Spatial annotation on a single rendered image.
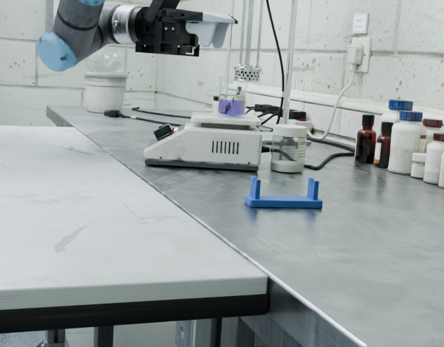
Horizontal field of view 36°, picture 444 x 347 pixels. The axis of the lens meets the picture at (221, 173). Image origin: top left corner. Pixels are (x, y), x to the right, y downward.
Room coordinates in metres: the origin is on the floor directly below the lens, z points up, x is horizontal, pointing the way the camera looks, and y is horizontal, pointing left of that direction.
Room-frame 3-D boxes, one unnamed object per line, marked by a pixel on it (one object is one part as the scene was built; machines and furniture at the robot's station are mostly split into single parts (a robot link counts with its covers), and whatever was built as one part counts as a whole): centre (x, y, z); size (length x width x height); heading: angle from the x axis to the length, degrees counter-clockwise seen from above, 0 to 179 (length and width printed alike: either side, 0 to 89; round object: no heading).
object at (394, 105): (1.39, -0.35, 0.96); 0.07 x 0.07 x 0.13
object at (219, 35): (1.26, 0.02, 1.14); 0.09 x 0.03 x 0.06; 58
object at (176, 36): (1.31, 0.12, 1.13); 0.12 x 0.08 x 0.09; 57
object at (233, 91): (1.22, -0.01, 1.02); 0.06 x 0.05 x 0.08; 159
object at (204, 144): (1.23, 0.03, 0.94); 0.22 x 0.13 x 0.08; 92
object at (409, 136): (1.29, -0.34, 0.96); 0.06 x 0.06 x 0.11
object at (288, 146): (1.21, -0.11, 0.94); 0.06 x 0.06 x 0.08
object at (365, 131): (1.40, -0.29, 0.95); 0.04 x 0.04 x 0.10
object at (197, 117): (1.23, 0.00, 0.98); 0.12 x 0.12 x 0.01; 2
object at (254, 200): (0.90, -0.08, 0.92); 0.10 x 0.03 x 0.04; 103
